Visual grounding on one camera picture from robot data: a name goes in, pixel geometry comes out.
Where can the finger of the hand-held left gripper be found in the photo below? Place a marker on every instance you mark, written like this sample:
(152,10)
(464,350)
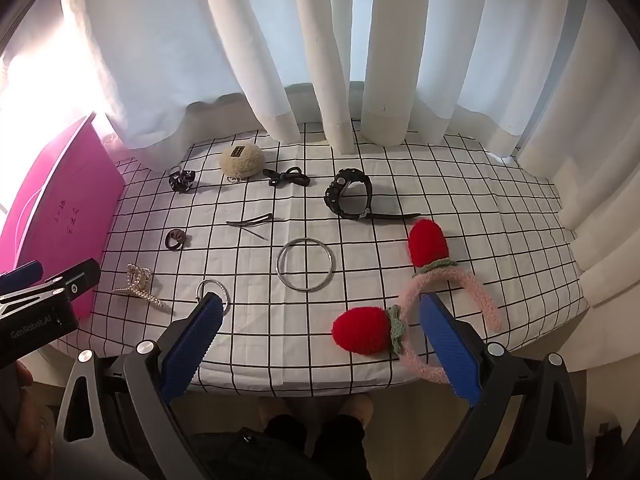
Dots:
(20,274)
(75,277)

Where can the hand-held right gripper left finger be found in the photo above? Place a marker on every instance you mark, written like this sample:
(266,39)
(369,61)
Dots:
(195,347)

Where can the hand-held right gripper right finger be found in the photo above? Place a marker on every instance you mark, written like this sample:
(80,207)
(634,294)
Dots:
(450,352)

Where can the pearl claw hair clip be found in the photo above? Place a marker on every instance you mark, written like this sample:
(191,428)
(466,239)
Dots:
(135,280)

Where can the pink plastic basin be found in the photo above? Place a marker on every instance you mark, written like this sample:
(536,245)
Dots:
(55,200)

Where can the pink strawberry headband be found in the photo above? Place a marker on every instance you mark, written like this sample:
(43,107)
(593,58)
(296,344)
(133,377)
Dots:
(430,240)

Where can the large silver bangle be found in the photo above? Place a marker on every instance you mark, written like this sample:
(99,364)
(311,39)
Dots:
(279,267)

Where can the brown metal hair clip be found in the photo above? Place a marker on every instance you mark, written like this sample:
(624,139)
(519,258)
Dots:
(250,220)

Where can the beige plush pouch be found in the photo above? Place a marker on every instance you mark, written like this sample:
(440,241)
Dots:
(242,157)

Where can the black wrist watch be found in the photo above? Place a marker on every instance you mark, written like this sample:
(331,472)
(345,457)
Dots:
(342,176)

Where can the person's left hand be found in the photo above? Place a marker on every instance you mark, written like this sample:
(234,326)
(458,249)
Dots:
(25,410)

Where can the white checked tablecloth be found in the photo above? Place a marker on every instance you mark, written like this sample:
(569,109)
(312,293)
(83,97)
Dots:
(300,345)

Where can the person's legs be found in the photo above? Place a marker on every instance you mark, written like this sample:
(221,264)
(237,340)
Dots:
(300,440)

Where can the pale sheer curtain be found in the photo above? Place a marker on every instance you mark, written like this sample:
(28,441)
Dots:
(150,35)

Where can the cream thick curtain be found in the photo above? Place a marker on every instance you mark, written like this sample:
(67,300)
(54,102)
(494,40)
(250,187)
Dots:
(320,50)

